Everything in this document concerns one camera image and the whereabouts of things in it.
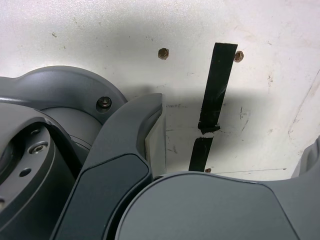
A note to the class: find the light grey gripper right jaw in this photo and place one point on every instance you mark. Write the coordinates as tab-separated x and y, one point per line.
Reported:
212	212

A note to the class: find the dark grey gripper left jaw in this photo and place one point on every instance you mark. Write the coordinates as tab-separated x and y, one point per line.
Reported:
112	175

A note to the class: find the black tape strip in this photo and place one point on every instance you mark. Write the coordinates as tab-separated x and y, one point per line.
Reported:
217	87

